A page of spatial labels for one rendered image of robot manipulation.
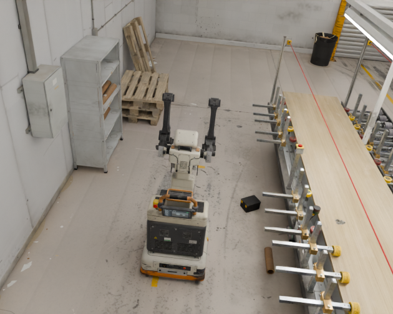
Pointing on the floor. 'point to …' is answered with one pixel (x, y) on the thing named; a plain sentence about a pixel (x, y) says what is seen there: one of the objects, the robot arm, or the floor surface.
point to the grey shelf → (101, 157)
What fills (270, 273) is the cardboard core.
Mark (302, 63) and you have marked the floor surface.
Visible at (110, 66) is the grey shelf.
